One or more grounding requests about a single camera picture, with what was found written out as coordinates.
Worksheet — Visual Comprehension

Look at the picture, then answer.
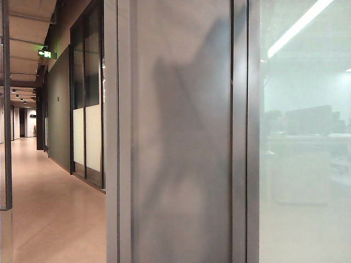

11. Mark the grey door panel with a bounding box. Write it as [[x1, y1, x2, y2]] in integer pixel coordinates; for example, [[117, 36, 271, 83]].
[[105, 0, 262, 263]]

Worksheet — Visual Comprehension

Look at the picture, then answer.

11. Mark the wide glass door frosted band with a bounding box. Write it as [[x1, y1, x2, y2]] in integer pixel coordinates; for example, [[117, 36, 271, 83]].
[[83, 10, 105, 190]]

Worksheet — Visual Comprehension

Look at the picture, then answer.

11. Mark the narrow glass door frosted band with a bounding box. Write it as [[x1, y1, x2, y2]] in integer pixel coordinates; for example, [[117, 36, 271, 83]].
[[69, 26, 87, 176]]

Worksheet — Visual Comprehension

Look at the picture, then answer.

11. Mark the frosted glass pane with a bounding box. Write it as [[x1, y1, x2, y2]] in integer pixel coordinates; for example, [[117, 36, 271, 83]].
[[259, 0, 351, 263]]

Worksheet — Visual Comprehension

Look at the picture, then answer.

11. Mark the green exit sign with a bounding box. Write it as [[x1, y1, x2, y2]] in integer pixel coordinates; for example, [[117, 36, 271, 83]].
[[38, 47, 58, 60]]

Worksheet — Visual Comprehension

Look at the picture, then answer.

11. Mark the dark metal frame post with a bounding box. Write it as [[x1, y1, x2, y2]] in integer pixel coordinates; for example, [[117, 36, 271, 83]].
[[0, 0, 14, 211]]

